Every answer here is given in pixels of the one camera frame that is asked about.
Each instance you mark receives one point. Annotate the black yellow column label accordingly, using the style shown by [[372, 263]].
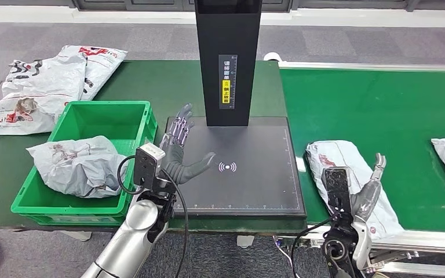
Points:
[[227, 76]]

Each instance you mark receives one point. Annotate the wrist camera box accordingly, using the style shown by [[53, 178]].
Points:
[[147, 165], [335, 188]]

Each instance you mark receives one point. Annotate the black scanner base plate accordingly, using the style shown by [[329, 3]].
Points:
[[253, 184]]

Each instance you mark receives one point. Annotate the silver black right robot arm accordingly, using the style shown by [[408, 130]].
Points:
[[345, 249]]

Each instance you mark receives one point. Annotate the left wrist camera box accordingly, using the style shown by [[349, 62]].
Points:
[[147, 165]]

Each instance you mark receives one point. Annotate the white round conveyor cap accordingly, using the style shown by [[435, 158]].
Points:
[[272, 56]]

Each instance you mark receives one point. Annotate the green conveyor belt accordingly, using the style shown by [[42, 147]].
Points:
[[360, 107]]

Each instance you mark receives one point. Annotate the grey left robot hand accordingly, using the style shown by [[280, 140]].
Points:
[[174, 161]]

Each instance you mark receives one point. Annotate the white table foot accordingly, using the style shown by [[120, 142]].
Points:
[[78, 235], [245, 241]]

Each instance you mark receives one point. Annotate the grey parcel bag red logo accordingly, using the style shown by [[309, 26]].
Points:
[[341, 153]]

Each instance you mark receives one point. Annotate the black scanner column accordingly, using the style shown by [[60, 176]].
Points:
[[215, 38]]

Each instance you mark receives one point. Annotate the white bag with face print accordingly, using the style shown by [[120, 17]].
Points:
[[42, 88]]

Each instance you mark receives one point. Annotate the white bag with red print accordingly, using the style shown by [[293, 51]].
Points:
[[103, 65]]

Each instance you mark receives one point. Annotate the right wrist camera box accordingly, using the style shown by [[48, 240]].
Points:
[[335, 188]]

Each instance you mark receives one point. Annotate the dark glass partition frame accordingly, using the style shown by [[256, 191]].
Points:
[[130, 4]]

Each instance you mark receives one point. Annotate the green plastic crate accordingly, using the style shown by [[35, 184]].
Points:
[[103, 119]]

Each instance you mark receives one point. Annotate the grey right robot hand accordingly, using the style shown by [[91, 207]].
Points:
[[366, 199]]

